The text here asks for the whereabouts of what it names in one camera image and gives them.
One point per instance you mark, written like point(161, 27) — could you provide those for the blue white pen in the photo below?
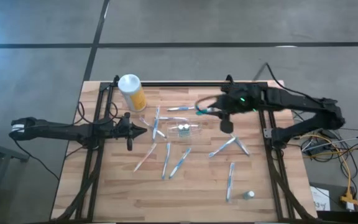
point(166, 160)

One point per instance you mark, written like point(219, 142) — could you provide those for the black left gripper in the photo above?
point(126, 130)

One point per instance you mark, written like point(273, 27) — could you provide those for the white toothbrush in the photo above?
point(172, 118)

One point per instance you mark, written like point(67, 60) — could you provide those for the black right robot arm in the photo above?
point(303, 102)

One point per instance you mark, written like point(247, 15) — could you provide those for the white paper label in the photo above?
point(319, 199)

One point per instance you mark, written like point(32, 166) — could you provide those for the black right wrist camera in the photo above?
point(250, 91)

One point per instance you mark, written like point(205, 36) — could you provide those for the yellow canister white lid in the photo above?
point(135, 96)

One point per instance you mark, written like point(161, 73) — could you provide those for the black box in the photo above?
point(353, 219)

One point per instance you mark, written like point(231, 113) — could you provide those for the pen with red tip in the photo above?
point(145, 157)

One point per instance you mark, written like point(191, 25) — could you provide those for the clear acrylic organizer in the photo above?
point(194, 132)

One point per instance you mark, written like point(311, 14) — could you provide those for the grey metal bracket plate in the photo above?
point(267, 133)

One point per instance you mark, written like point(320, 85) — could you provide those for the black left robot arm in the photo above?
point(57, 129)

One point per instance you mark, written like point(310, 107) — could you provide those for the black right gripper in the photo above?
point(228, 105)

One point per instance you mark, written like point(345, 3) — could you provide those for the black aluminium table frame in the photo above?
point(182, 84)

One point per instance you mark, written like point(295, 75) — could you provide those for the grey power supply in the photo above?
point(317, 146)

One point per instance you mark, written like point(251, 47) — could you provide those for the white power adapter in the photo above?
point(350, 206)

